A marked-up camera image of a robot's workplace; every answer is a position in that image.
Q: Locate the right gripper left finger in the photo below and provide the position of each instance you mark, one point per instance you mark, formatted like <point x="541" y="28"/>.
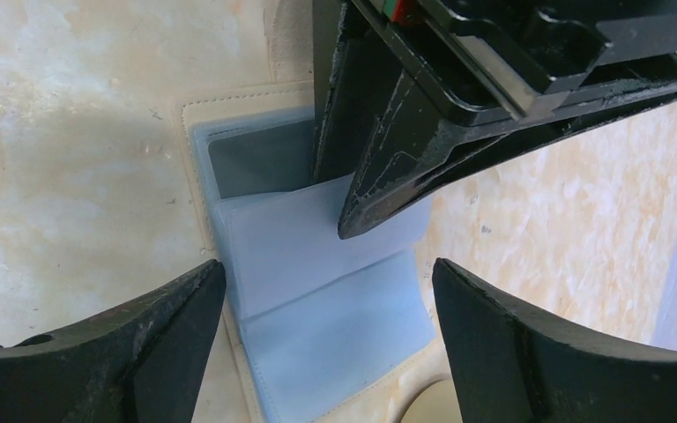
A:
<point x="141" y="361"/>

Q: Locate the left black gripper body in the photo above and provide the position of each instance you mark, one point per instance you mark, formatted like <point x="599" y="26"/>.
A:
<point x="518" y="58"/>

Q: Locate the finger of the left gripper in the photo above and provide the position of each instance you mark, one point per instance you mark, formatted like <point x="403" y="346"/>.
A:
<point x="414" y="151"/>
<point x="355" y="74"/>

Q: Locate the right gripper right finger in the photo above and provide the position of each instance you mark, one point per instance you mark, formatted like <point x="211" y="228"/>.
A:
<point x="512" y="361"/>

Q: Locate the beige tray of cards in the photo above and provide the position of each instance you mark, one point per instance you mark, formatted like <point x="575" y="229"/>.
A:
<point x="438" y="403"/>

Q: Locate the beige card holder wallet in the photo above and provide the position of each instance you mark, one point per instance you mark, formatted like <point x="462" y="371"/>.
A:
<point x="318" y="329"/>

